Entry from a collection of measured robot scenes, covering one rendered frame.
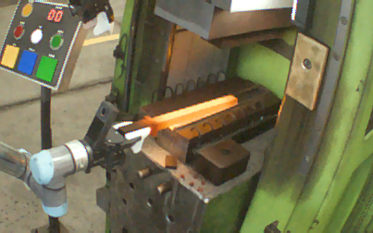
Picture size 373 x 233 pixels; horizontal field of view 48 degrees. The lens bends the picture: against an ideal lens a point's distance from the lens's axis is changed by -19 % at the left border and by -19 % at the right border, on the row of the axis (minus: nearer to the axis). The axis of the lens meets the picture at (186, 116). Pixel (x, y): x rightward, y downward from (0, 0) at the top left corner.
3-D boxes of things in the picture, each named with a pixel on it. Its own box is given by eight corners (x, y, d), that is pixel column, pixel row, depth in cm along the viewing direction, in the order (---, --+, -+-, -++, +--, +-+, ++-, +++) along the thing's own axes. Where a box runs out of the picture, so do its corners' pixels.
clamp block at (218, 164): (217, 188, 128) (222, 167, 125) (193, 171, 133) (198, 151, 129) (246, 171, 136) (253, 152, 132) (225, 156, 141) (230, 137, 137)
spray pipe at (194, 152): (194, 162, 132) (196, 153, 130) (186, 156, 134) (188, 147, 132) (272, 125, 154) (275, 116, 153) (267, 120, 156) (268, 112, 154)
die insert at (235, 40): (220, 49, 128) (224, 29, 125) (200, 38, 133) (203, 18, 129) (283, 36, 148) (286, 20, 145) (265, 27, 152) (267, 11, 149)
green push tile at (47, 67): (50, 82, 148) (57, 60, 147) (35, 76, 149) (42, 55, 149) (52, 82, 149) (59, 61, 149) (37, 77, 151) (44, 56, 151)
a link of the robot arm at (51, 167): (29, 176, 110) (27, 148, 106) (60, 165, 118) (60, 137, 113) (43, 194, 106) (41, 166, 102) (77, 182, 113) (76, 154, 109)
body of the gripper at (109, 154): (108, 150, 129) (73, 162, 121) (111, 121, 124) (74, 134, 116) (127, 165, 124) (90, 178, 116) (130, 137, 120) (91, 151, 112)
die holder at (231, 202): (180, 289, 146) (206, 201, 123) (108, 229, 167) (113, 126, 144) (282, 226, 182) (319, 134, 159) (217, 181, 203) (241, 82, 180)
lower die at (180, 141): (184, 164, 135) (189, 137, 130) (136, 127, 146) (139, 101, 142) (277, 120, 162) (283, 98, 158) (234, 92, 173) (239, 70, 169)
